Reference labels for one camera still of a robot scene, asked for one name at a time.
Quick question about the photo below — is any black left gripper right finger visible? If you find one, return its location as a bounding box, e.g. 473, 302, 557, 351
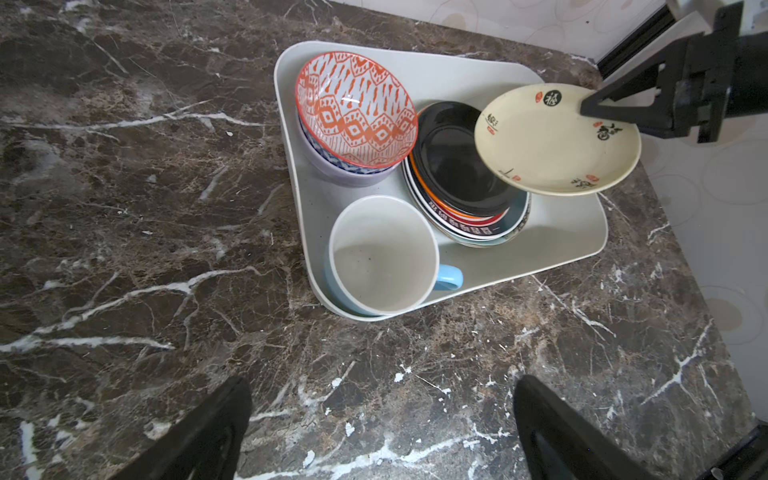
513, 375, 655, 479

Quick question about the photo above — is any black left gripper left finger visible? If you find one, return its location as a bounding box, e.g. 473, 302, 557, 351
113, 376, 252, 479

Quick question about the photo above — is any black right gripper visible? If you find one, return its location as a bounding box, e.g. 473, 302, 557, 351
580, 1, 767, 143

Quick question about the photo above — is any cream yellow printed plate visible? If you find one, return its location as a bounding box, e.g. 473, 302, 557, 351
474, 83, 641, 197

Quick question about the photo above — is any black plate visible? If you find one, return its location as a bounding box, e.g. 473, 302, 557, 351
413, 101, 527, 217

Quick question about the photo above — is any light blue ceramic mug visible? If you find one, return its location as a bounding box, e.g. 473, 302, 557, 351
323, 195, 464, 317

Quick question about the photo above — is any red patterned bowl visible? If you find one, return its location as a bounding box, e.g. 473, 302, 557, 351
294, 51, 418, 169

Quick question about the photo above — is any lavender ceramic bowl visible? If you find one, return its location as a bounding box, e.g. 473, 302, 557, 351
298, 118, 400, 188

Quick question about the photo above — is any orange plate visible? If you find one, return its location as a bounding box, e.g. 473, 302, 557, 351
408, 154, 508, 225

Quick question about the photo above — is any black frame post right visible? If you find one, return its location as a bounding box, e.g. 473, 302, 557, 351
597, 5, 676, 79

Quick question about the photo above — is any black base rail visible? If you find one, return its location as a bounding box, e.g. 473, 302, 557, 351
697, 421, 767, 480

